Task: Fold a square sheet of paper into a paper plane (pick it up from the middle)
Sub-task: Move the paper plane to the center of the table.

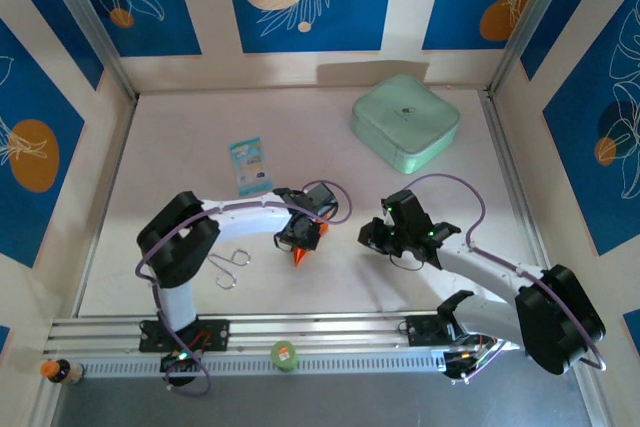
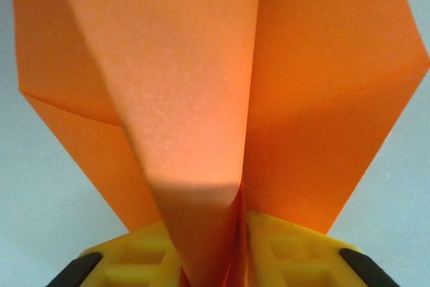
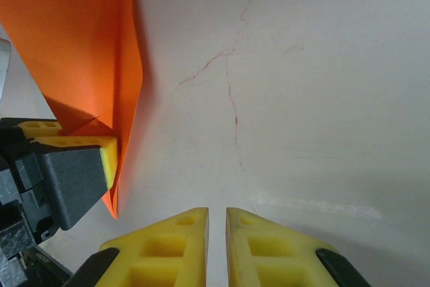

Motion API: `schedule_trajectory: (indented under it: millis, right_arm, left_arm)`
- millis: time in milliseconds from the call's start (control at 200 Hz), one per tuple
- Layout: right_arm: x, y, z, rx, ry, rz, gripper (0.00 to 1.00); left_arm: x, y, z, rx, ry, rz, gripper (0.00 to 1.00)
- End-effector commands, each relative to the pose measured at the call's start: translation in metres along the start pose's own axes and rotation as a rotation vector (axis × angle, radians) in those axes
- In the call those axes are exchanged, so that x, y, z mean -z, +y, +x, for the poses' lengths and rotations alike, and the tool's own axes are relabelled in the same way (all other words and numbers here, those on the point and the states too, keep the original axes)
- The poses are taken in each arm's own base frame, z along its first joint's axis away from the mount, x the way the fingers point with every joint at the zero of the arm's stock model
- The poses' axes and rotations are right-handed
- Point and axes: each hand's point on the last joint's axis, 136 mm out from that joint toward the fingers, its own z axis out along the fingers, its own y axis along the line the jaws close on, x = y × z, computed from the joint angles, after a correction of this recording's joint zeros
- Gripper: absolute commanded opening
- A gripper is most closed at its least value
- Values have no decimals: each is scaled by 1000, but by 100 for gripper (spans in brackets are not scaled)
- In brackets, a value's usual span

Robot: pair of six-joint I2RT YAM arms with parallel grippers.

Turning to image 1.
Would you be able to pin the orange square paper sheet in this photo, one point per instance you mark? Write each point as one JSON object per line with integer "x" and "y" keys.
{"x": 300, "y": 258}

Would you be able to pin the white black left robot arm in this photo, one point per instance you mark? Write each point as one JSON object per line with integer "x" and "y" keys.
{"x": 175, "y": 242}

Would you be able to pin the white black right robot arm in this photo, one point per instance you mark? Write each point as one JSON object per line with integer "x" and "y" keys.
{"x": 560, "y": 317}

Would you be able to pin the light blue wipes packet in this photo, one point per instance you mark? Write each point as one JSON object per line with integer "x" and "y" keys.
{"x": 251, "y": 167}

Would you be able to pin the mint green zip case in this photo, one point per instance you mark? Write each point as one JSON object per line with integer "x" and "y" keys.
{"x": 405, "y": 117}

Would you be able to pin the green tape roll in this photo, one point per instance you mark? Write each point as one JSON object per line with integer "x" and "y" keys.
{"x": 285, "y": 354}

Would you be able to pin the black controller board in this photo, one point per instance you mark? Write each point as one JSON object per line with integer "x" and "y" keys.
{"x": 465, "y": 362}
{"x": 180, "y": 361}

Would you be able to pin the orange capped bottle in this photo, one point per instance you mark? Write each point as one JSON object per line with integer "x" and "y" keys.
{"x": 62, "y": 371}

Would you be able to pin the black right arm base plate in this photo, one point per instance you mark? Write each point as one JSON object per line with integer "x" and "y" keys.
{"x": 420, "y": 329}

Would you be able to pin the aluminium rail frame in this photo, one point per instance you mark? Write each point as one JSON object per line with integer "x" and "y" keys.
{"x": 320, "y": 327}

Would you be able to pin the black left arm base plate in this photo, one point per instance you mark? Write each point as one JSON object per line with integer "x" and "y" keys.
{"x": 217, "y": 334}

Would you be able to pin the aluminium side rail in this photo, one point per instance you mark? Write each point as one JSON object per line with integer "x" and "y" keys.
{"x": 107, "y": 172}
{"x": 515, "y": 172}

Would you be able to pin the aluminium corner post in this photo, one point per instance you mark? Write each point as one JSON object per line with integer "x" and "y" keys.
{"x": 530, "y": 22}
{"x": 90, "y": 22}

